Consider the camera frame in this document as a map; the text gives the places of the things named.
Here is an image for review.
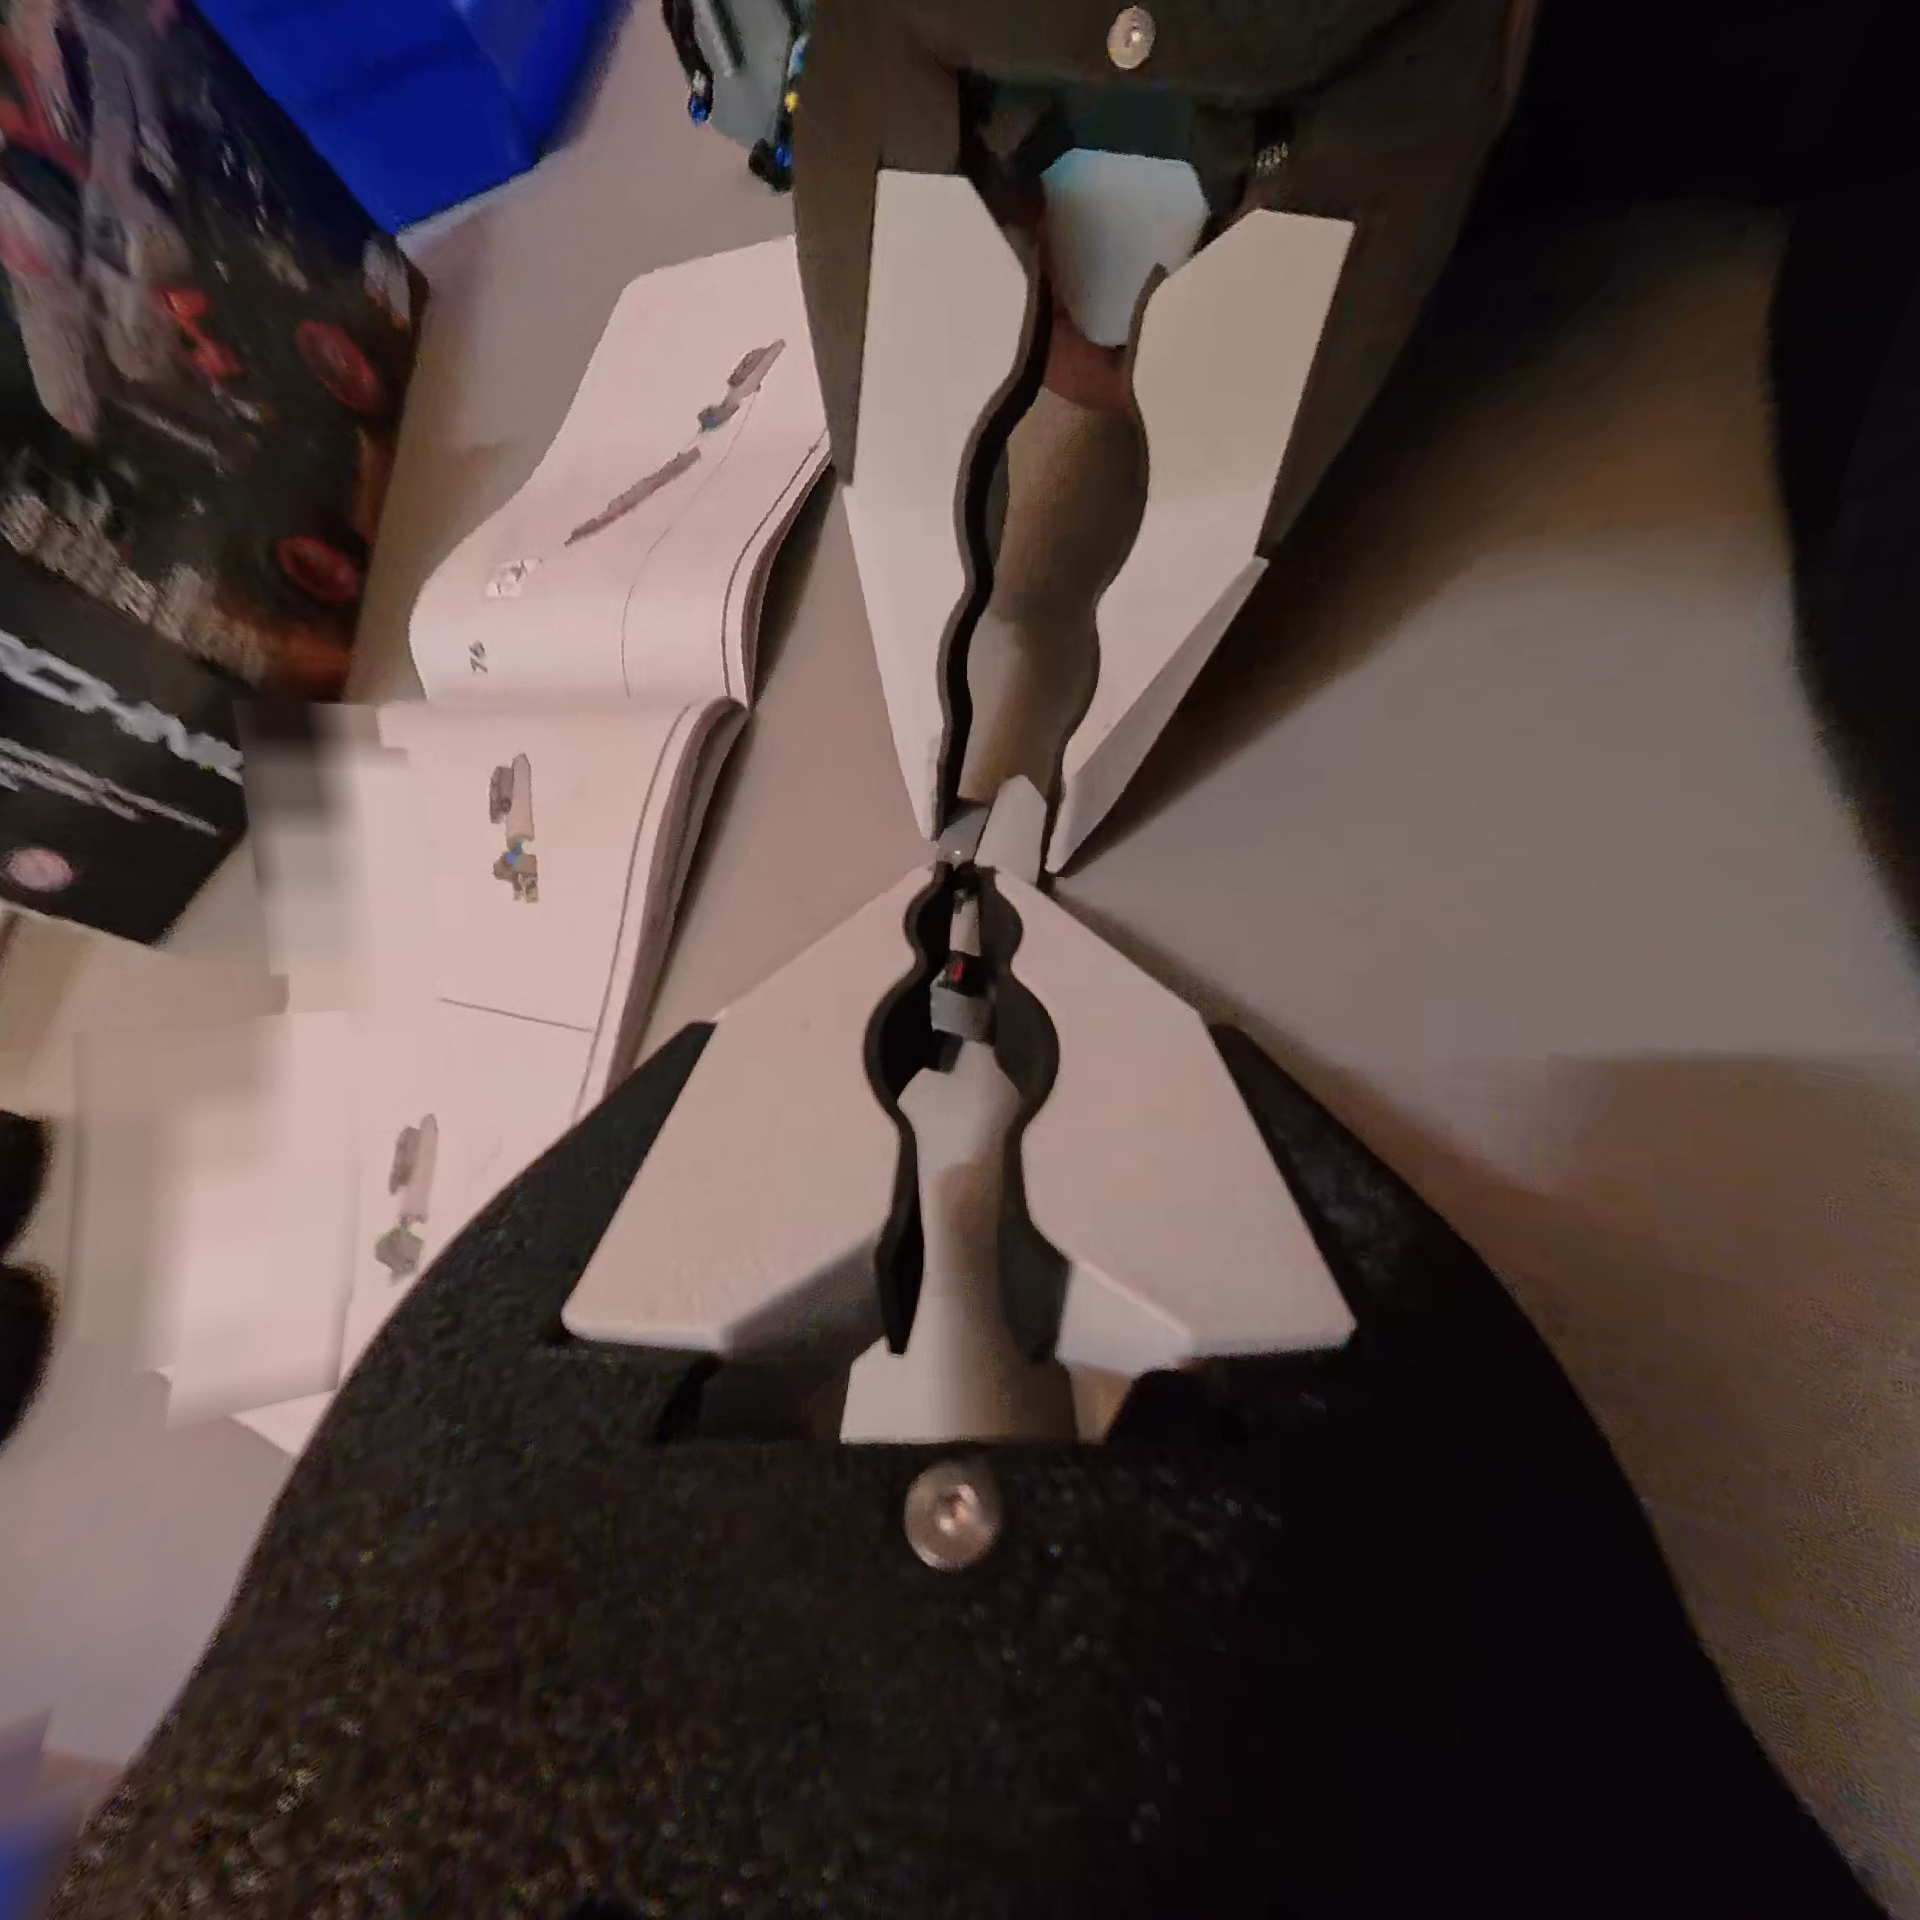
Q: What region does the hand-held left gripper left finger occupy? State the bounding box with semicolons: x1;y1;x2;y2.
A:
563;871;964;1367

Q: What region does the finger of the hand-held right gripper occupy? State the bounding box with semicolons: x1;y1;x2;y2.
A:
1041;0;1544;881
791;0;1043;839

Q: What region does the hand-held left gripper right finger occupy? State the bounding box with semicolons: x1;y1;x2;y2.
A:
977;871;1361;1407

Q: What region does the small grey toy assembly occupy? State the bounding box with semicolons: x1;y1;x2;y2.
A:
929;780;1051;1077

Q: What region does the grey desk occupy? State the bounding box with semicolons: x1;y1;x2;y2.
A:
0;0;1920;1920

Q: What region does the person's right hand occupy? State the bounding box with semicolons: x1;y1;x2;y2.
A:
1047;305;1153;409

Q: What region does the open instruction booklet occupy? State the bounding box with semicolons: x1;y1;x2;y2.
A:
0;238;838;1460

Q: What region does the grey toy car chassis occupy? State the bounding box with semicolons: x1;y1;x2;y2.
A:
662;0;820;193

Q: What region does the blue storage bin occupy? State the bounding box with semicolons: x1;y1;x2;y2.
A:
195;0;634;236

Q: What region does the person's black printed hoodie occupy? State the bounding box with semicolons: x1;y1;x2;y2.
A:
1478;0;1920;903

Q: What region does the black toy set box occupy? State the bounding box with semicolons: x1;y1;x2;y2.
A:
0;0;433;946

